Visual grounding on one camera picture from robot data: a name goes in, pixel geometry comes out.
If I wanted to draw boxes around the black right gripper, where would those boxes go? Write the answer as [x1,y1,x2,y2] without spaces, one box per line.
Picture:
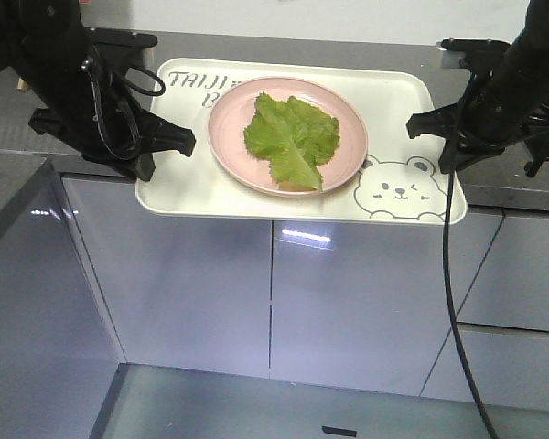
[406,76,549,174]

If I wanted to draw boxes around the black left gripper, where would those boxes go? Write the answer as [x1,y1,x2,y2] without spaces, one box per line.
[27,49,198,182]

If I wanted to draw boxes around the pink round plate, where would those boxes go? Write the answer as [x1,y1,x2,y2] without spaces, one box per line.
[208,77,368,198]

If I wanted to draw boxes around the cream bear serving tray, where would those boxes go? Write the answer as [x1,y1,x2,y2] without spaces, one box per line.
[135,58,468,225]

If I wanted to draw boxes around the green lettuce leaf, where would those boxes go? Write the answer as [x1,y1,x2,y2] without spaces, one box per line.
[243,92,340,191]

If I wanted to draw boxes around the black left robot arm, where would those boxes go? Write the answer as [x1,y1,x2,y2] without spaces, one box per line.
[0,1,196,181]

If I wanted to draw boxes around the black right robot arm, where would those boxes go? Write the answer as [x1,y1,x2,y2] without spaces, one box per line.
[406,1,549,177]

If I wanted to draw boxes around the grey lower cabinet doors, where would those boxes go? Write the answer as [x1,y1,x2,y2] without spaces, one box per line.
[0,168,549,439]

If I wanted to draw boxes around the black floor tape strip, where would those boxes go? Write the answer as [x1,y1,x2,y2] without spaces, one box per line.
[321,425,358,438]

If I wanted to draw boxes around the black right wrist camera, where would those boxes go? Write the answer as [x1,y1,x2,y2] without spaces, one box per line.
[437,38,511,77]

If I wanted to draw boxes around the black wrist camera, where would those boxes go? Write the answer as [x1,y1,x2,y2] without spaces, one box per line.
[437,38,511,77]
[86,27,158,71]

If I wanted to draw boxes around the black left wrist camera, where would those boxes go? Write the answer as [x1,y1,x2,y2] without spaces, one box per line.
[86,27,158,71]

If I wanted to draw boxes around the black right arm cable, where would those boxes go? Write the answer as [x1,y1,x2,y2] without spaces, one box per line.
[441,72,549,439]

